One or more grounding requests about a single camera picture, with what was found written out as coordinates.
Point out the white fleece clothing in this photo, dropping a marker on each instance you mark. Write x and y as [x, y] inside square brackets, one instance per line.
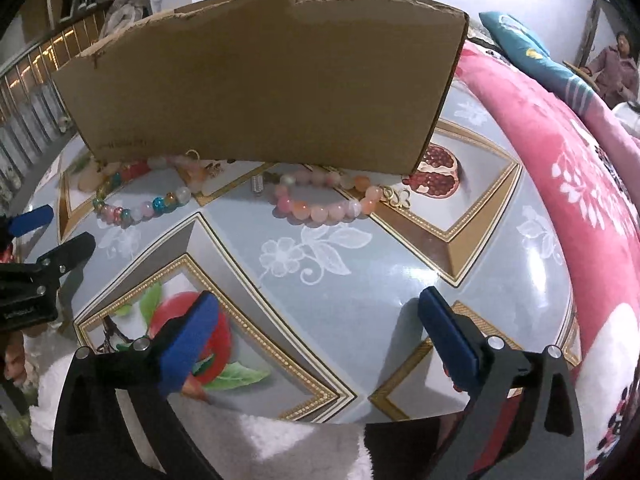
[280, 445]

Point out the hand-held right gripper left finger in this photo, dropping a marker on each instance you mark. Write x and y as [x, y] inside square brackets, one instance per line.
[190, 347]

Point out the gold butterfly earring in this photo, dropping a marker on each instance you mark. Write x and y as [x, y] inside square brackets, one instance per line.
[397, 197]
[215, 169]

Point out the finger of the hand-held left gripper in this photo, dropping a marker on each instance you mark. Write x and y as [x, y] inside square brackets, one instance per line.
[65, 257]
[30, 221]

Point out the brown cardboard box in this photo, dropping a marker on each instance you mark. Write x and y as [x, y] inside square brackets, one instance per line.
[250, 85]

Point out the small silver charm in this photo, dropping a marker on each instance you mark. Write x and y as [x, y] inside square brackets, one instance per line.
[258, 185]

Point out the pink floral blanket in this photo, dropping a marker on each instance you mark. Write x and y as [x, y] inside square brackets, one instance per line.
[575, 185]

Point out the person's left hand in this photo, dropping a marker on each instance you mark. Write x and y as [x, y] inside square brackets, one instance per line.
[12, 360]

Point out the teal printed pillow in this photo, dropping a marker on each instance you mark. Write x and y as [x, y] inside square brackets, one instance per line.
[540, 55]

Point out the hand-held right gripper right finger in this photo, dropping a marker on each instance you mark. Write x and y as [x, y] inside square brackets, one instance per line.
[450, 342]

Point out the small dark metal ornament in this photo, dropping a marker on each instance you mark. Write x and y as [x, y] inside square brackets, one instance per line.
[111, 335]

